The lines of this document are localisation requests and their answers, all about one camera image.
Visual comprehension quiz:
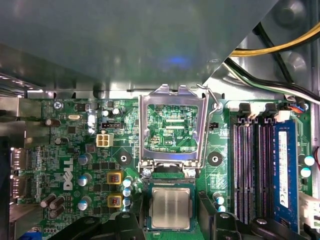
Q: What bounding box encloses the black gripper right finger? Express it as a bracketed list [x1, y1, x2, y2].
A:
[198, 191, 309, 240]

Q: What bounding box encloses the yellow wire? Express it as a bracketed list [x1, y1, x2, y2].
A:
[229, 24, 320, 58]

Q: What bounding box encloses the blue RAM stick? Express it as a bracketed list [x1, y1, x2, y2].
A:
[272, 118, 300, 235]

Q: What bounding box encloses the metal socket cover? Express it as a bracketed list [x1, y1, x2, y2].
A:
[137, 83, 210, 173]

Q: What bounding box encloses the white power connector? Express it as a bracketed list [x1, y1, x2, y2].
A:
[298, 192, 320, 230]

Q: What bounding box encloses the grey power supply unit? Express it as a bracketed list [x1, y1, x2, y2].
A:
[0, 0, 280, 92]

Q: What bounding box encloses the black RAM slot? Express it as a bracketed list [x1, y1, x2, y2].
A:
[231, 116, 244, 223]
[256, 116, 268, 221]
[242, 116, 255, 226]

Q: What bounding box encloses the green motherboard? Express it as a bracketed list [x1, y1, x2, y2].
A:
[9, 98, 316, 240]

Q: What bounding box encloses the silver display port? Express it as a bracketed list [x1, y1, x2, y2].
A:
[9, 174, 29, 200]
[9, 147, 29, 171]

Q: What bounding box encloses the white black wire bundle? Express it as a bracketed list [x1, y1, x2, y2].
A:
[223, 56, 320, 103]

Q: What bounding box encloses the white four-pin power socket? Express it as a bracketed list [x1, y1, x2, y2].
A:
[95, 133, 115, 149]

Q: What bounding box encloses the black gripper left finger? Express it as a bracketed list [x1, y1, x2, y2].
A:
[48, 195, 146, 240]

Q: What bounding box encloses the gold square inductor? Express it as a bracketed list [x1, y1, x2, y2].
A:
[107, 194, 124, 209]
[106, 170, 124, 185]

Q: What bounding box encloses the blue VGA port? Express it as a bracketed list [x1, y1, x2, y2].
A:
[21, 228, 43, 240]

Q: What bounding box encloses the silver CPU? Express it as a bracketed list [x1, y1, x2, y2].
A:
[146, 183, 195, 230]

